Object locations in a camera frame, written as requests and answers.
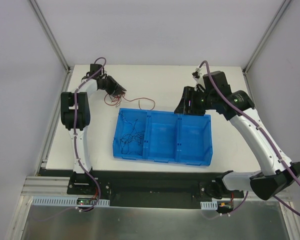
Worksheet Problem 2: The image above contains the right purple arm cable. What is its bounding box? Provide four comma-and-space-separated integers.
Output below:
198, 60, 300, 222

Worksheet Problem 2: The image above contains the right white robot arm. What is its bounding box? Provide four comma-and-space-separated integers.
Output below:
174, 70, 300, 201

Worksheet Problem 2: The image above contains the aluminium rail frame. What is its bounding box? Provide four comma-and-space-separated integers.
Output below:
8, 62, 300, 240

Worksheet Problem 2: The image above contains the white cable duct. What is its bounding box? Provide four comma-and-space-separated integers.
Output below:
200, 201, 218, 211
32, 196, 110, 208

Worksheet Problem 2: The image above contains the red wire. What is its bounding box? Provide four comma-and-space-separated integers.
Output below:
123, 96, 156, 111

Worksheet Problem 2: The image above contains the left white cable duct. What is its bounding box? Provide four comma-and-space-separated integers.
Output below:
32, 196, 110, 208

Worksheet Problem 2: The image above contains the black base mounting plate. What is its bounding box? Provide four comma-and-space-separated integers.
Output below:
66, 169, 245, 208

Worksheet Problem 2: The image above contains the blue three-compartment bin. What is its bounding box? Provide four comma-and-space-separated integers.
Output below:
112, 108, 213, 167

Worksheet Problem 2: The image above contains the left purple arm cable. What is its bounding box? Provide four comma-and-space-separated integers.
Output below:
73, 57, 108, 213

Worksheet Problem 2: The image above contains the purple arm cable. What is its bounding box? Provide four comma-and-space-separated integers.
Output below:
73, 57, 108, 213
198, 60, 300, 222

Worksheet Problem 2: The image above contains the right white cable duct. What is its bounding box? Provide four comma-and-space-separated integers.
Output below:
200, 201, 218, 211

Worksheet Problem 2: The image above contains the black wire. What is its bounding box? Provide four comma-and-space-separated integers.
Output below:
118, 132, 147, 157
118, 111, 140, 133

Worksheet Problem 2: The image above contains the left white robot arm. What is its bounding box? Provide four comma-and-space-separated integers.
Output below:
60, 62, 126, 195

